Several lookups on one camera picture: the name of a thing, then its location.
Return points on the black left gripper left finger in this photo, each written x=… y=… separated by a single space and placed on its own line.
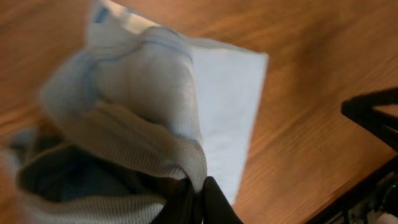
x=182 y=207

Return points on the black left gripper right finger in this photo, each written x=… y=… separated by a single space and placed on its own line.
x=216 y=208

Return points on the light blue t-shirt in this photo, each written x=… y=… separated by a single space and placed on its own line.
x=137 y=109

